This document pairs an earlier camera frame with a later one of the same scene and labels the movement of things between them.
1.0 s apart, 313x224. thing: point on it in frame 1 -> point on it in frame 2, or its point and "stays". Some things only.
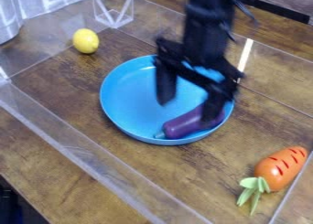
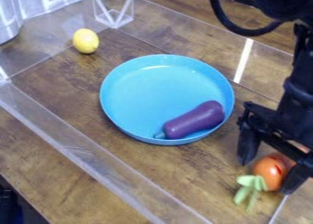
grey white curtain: (20, 5) stays
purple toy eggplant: (189, 123) stays
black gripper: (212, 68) -> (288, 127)
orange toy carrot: (275, 172) stays
